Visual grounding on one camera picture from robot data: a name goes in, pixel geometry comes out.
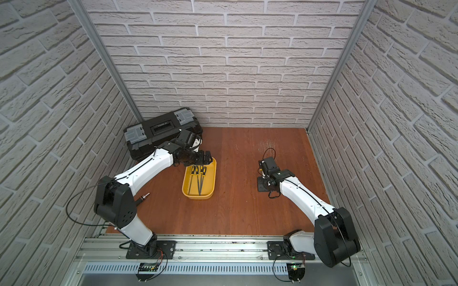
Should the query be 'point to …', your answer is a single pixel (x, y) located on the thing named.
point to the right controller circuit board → (296, 271)
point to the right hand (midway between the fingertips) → (265, 184)
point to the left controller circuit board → (147, 267)
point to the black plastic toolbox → (144, 138)
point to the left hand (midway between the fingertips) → (208, 158)
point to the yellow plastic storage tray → (209, 183)
